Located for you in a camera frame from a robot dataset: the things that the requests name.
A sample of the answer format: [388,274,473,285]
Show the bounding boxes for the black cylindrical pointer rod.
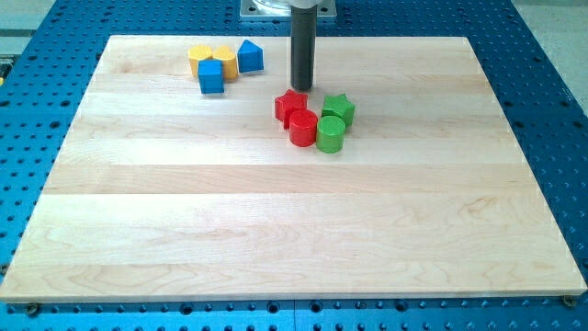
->
[290,4,318,91]

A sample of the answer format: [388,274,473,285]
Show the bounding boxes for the red star block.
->
[274,89,308,130]

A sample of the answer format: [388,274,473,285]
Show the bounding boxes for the green star block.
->
[321,94,356,127]

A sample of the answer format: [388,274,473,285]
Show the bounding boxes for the blue triangle block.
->
[237,40,265,73]

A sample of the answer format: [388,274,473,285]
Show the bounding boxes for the yellow heart block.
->
[212,45,239,81]

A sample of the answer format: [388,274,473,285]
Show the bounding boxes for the red cylinder block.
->
[289,109,318,147]

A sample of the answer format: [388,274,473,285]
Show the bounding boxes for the blue cube block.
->
[198,59,224,94]

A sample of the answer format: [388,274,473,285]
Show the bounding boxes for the yellow hexagon block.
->
[187,44,213,77]

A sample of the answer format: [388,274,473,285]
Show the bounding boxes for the green cylinder block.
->
[315,116,346,154]

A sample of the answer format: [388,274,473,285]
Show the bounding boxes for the light wooden board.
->
[1,35,586,302]

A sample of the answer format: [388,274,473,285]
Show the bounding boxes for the blue perforated metal table plate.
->
[1,0,587,330]

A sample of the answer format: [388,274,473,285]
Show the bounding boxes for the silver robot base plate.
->
[239,0,337,21]

